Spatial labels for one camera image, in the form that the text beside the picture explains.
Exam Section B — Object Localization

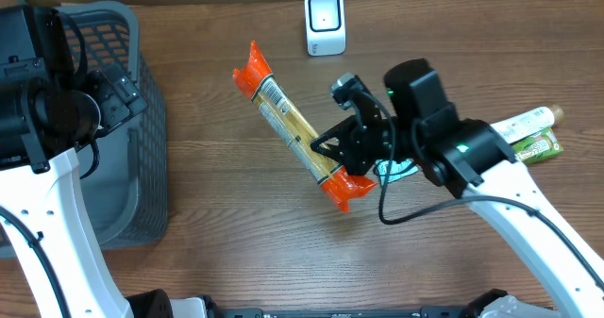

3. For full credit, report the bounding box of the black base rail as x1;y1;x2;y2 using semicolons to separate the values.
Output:
197;293;553;318

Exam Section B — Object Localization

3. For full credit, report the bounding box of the orange noodle package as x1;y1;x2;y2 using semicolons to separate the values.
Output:
232;42;377;212

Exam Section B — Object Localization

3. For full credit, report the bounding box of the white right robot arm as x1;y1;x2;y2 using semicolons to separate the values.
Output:
310;103;603;317

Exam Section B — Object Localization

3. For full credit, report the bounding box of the teal tissue packet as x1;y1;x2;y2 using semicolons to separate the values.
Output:
373;159;419;184

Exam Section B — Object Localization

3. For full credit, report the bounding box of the green snack packet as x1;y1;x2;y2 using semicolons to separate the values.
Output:
512;127;563;164

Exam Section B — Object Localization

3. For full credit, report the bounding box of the white barcode scanner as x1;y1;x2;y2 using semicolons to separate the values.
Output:
304;0;346;57

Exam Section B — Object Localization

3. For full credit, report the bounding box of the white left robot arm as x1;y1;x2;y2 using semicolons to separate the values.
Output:
1;58;208;317

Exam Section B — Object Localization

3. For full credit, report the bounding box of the white tube with gold cap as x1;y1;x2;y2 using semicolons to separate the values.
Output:
491;105;565;144

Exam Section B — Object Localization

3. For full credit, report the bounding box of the grey plastic shopping basket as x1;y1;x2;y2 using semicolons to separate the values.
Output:
0;0;169;259

